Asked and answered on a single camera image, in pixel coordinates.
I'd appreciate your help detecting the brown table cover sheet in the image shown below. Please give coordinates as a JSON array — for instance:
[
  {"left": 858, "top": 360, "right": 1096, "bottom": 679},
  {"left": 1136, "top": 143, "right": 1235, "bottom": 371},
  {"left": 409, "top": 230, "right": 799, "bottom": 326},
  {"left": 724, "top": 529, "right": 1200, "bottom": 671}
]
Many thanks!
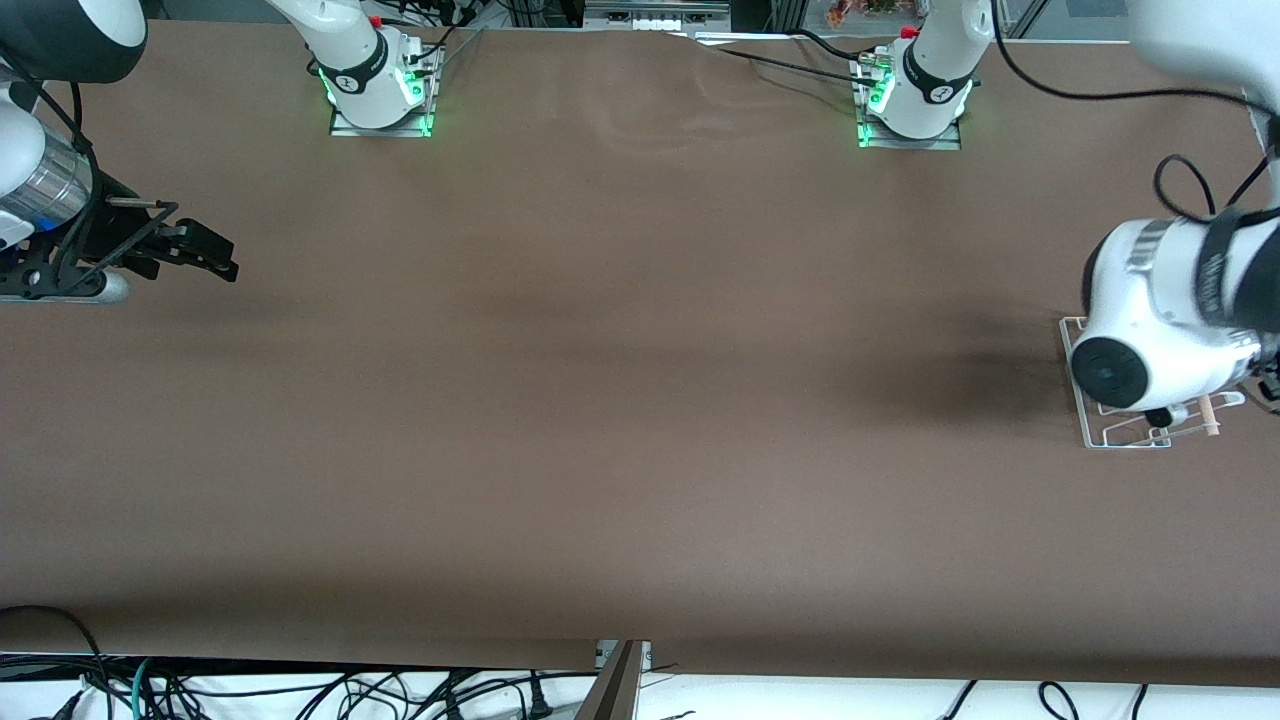
[{"left": 0, "top": 20, "right": 1280, "bottom": 691}]

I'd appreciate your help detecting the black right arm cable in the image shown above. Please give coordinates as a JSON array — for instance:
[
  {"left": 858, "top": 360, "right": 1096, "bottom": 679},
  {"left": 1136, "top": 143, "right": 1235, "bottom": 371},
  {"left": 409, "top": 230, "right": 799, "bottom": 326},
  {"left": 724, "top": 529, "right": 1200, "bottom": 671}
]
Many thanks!
[{"left": 0, "top": 68, "right": 181, "bottom": 293}]

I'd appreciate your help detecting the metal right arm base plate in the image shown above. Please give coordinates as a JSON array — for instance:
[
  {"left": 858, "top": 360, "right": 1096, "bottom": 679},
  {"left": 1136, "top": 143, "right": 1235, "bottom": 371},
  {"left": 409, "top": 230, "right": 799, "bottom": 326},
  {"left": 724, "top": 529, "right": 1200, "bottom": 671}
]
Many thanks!
[{"left": 329, "top": 40, "right": 441, "bottom": 139}]

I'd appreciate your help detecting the thick black floor cable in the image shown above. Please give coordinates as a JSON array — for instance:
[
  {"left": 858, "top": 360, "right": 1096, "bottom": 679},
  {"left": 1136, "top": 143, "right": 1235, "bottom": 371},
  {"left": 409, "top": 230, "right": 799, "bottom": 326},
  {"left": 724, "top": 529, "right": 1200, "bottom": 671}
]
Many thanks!
[{"left": 0, "top": 604, "right": 113, "bottom": 720}]

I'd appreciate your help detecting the green floor cable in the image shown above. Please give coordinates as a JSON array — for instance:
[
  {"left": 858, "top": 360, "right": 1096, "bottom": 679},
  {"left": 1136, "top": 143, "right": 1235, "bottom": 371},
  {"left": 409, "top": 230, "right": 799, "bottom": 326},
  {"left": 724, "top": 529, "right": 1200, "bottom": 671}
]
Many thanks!
[{"left": 128, "top": 655, "right": 163, "bottom": 720}]

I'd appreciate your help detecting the black floor cable bundle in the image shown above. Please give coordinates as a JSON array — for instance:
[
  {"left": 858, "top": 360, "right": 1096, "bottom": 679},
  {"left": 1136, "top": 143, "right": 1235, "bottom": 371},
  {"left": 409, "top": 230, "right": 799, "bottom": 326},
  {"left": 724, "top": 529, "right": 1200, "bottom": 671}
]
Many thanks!
[{"left": 150, "top": 668, "right": 601, "bottom": 720}]

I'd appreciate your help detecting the aluminium frame post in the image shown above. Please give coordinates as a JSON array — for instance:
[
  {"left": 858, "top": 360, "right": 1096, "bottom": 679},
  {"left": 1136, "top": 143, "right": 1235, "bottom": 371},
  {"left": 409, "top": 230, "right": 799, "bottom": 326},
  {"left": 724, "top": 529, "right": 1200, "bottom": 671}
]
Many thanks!
[{"left": 575, "top": 640, "right": 653, "bottom": 720}]

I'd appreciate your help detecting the black cable on table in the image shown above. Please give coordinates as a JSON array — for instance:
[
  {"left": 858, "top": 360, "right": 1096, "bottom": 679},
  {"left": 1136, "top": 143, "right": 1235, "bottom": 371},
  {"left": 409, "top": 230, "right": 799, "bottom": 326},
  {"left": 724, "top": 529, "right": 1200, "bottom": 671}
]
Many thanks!
[{"left": 690, "top": 28, "right": 886, "bottom": 89}]

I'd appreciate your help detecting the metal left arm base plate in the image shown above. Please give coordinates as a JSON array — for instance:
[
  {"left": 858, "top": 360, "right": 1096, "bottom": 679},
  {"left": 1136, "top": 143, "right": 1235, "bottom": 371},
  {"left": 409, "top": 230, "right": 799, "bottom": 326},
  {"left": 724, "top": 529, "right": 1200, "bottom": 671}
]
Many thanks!
[{"left": 853, "top": 50, "right": 964, "bottom": 152}]

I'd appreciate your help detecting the white wire cup rack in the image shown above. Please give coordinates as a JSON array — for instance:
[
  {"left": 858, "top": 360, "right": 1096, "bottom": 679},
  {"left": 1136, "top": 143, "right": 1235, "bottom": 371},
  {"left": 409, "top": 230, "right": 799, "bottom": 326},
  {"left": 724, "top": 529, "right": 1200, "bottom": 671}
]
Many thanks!
[{"left": 1060, "top": 315, "right": 1247, "bottom": 450}]

